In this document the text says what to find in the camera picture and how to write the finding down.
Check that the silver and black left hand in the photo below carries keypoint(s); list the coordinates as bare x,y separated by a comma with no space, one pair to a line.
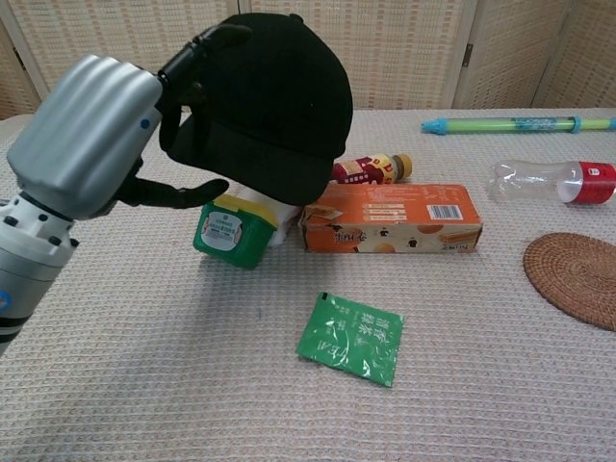
91,135

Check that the black baseball cap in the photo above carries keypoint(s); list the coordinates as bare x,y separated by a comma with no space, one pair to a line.
279,106

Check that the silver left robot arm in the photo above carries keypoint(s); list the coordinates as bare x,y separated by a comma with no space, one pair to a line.
29,255

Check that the white foam mannequin head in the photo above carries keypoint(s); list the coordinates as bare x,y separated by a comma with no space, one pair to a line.
284,216

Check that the green tub with yellow lid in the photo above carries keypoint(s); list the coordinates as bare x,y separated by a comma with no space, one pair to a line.
231,233

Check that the small yellow-capped drink bottle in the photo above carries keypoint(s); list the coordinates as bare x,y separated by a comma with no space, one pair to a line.
370,169

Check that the orange biscuit box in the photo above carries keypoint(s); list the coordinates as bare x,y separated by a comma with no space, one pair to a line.
390,216

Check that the green tea sachet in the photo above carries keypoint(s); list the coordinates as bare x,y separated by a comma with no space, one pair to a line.
351,337

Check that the beige waffle tablecloth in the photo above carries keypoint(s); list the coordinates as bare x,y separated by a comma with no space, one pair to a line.
308,385

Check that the woven folding screen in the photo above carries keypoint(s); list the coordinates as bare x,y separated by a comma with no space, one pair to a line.
433,53

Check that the green and blue water shooter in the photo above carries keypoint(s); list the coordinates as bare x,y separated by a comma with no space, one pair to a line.
515,125

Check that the clear bottle with red label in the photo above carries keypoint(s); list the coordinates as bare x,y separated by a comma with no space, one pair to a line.
558,182

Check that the round woven rattan coaster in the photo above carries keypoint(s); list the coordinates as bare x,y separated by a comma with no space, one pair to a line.
575,279

